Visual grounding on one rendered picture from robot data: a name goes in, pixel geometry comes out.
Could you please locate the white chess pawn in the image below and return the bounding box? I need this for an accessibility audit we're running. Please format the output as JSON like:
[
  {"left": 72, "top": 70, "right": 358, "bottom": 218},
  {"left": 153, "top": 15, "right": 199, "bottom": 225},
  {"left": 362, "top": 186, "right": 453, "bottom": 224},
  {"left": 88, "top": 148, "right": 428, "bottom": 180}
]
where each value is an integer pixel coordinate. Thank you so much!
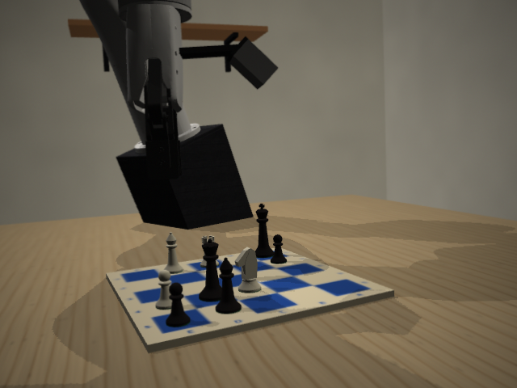
[{"left": 155, "top": 270, "right": 172, "bottom": 310}]

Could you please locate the black king chess piece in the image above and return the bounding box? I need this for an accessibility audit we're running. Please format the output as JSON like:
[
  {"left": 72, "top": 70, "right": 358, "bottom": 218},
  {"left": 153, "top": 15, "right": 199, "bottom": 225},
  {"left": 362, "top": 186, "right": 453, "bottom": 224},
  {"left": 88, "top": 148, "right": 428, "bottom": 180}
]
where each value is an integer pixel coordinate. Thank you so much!
[{"left": 255, "top": 204, "right": 274, "bottom": 258}]

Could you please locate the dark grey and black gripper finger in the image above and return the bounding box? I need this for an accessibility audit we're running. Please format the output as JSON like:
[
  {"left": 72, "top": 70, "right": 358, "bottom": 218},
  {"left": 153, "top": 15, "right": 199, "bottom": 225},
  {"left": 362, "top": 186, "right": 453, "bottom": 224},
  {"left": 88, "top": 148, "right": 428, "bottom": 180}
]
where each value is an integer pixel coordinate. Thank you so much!
[
  {"left": 173, "top": 109, "right": 182, "bottom": 176},
  {"left": 144, "top": 59, "right": 179, "bottom": 180}
]

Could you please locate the white rook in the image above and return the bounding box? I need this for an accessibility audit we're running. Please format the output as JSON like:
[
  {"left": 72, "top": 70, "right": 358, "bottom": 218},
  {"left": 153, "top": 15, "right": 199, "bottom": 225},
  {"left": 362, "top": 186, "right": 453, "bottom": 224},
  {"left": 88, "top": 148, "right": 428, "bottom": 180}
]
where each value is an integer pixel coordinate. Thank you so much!
[{"left": 200, "top": 235, "right": 219, "bottom": 268}]

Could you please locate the black chess queen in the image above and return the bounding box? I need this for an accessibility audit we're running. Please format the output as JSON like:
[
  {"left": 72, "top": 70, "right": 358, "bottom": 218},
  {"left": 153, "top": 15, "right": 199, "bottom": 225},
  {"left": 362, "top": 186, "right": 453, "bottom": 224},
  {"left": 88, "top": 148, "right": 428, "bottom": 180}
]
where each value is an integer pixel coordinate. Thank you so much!
[{"left": 199, "top": 239, "right": 222, "bottom": 302}]

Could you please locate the black pawn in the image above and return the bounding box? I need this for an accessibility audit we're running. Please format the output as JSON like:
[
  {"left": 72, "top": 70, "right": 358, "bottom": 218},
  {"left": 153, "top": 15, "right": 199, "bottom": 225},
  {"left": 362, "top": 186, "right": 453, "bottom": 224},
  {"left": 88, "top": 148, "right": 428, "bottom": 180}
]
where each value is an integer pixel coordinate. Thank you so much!
[
  {"left": 271, "top": 234, "right": 287, "bottom": 264},
  {"left": 166, "top": 282, "right": 191, "bottom": 327}
]

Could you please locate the white knight chess piece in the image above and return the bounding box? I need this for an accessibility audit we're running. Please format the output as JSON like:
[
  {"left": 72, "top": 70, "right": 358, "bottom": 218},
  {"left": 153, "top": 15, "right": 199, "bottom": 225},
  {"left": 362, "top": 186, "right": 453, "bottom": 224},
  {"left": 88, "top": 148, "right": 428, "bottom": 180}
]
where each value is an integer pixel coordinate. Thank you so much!
[{"left": 235, "top": 247, "right": 261, "bottom": 293}]

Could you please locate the blue and cream chessboard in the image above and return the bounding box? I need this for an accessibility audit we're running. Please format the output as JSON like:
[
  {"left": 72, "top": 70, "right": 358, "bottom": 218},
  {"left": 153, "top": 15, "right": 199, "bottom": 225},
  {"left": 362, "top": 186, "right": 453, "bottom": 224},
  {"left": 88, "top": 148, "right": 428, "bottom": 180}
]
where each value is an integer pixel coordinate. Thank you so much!
[{"left": 106, "top": 248, "right": 394, "bottom": 353}]

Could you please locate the black bishop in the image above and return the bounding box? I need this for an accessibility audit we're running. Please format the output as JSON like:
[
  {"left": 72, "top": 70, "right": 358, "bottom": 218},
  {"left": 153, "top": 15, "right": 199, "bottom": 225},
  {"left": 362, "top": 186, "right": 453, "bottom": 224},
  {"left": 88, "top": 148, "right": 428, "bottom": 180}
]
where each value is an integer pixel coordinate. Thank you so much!
[{"left": 216, "top": 257, "right": 242, "bottom": 314}]

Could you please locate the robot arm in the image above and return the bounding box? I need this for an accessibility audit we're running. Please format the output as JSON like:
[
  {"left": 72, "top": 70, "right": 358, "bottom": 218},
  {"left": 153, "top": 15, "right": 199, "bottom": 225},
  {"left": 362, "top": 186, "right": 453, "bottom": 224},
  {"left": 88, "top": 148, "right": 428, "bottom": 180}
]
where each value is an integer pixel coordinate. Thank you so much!
[{"left": 79, "top": 0, "right": 278, "bottom": 154}]

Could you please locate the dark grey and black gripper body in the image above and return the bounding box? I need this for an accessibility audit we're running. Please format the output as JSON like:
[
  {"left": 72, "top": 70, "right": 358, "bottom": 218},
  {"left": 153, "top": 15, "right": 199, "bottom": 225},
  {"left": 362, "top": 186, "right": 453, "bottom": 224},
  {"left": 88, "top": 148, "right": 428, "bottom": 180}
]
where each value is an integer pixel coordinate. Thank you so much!
[{"left": 119, "top": 1, "right": 191, "bottom": 114}]

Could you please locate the white bishop chess piece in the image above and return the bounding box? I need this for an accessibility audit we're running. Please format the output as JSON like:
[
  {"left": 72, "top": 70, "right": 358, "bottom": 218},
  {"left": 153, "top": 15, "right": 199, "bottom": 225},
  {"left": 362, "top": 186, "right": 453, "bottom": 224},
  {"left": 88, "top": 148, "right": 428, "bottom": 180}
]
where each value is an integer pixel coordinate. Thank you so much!
[{"left": 163, "top": 232, "right": 183, "bottom": 274}]

